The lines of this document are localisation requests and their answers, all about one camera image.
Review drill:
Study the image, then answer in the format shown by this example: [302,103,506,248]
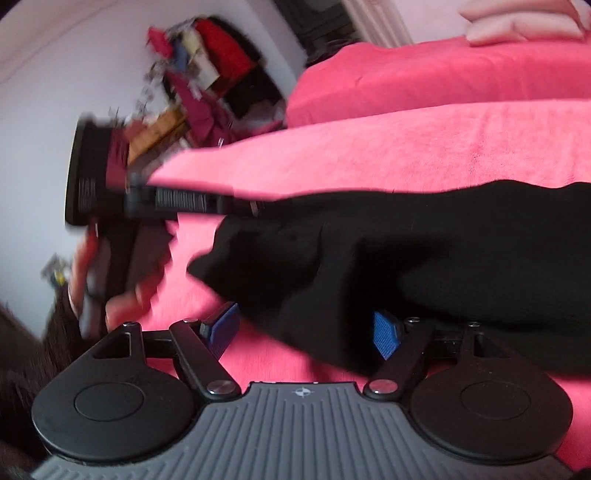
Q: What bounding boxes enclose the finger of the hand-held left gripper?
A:
[126,173,278,219]

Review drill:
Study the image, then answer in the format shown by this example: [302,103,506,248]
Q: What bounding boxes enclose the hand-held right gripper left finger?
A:
[83,302,242,401]

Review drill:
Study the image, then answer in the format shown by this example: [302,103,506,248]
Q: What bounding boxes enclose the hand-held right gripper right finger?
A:
[364,311,497,401]

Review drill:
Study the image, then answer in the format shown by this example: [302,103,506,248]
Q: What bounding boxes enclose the black knit pants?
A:
[187,180,591,377]

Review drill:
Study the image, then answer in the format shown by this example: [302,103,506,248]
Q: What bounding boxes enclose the person's left hand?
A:
[68,230,172,333]

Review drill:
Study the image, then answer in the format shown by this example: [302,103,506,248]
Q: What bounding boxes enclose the pile of mixed clothes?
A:
[108,15,298,188]

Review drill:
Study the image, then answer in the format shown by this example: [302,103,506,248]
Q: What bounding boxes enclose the dark brown cloth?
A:
[0,288,109,467]

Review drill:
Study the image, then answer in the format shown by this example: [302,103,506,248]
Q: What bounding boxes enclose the dark window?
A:
[272,0,370,63]

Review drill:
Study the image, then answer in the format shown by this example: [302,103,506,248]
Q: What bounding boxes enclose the pink bed sheet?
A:
[284,34,591,128]

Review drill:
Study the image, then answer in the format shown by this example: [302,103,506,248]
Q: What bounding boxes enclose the patterned pink curtain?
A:
[341,0,415,48]

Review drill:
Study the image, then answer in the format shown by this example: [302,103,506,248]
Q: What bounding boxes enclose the pale pink folded quilt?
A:
[460,0,591,47]

